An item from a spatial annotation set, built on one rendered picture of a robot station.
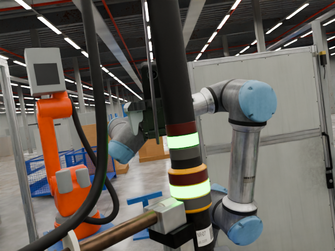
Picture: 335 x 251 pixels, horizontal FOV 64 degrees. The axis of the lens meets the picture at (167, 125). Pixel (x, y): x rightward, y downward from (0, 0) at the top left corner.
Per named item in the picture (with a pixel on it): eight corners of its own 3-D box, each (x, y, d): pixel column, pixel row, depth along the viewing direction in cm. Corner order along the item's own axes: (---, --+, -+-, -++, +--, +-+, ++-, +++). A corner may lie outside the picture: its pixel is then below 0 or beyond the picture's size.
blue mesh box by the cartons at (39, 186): (27, 202, 633) (19, 162, 628) (49, 187, 760) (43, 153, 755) (64, 196, 636) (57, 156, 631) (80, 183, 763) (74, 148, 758)
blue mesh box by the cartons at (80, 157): (70, 195, 644) (63, 155, 639) (86, 181, 770) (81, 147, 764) (105, 190, 642) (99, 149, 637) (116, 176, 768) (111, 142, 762)
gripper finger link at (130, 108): (132, 138, 44) (153, 131, 52) (127, 101, 43) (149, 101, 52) (116, 140, 45) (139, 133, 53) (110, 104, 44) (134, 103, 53)
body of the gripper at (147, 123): (181, 135, 53) (172, 132, 65) (174, 92, 53) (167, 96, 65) (142, 142, 52) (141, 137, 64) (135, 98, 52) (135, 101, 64)
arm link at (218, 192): (212, 214, 113) (230, 187, 113) (230, 233, 101) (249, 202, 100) (191, 203, 108) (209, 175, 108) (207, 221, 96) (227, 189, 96)
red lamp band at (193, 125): (181, 135, 27) (180, 123, 27) (160, 136, 29) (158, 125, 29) (203, 130, 29) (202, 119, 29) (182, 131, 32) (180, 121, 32)
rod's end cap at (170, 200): (165, 204, 26) (180, 197, 27) (152, 201, 27) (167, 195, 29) (168, 224, 26) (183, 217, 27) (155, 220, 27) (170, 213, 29)
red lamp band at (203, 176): (189, 188, 26) (187, 176, 26) (161, 183, 30) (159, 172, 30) (216, 176, 29) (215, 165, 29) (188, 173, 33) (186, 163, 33)
